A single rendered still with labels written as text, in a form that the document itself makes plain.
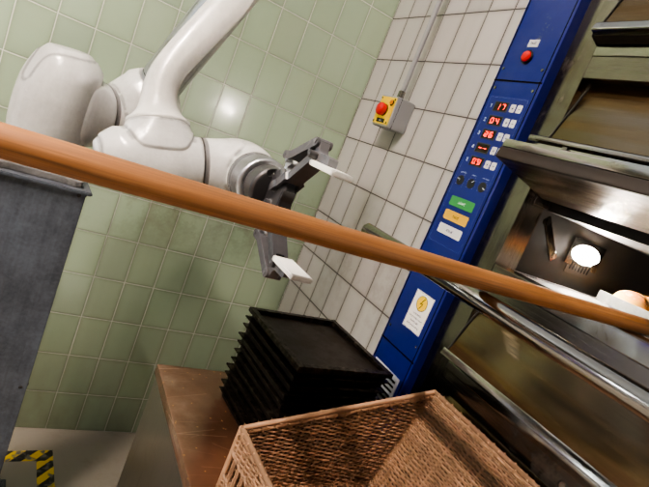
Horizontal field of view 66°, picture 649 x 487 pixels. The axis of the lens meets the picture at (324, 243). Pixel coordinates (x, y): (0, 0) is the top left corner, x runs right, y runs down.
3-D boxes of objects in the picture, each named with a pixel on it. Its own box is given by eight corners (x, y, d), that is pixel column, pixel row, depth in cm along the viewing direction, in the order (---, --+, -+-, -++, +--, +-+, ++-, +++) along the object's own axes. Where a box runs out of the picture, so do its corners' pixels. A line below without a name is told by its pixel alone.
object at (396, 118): (386, 130, 170) (399, 101, 168) (404, 135, 161) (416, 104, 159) (370, 123, 166) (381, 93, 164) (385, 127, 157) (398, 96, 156)
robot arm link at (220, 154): (278, 212, 88) (203, 208, 82) (251, 189, 101) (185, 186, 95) (287, 150, 85) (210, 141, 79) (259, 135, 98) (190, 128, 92)
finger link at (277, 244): (267, 195, 73) (262, 200, 74) (268, 263, 67) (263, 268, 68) (290, 203, 75) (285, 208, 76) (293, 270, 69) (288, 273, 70)
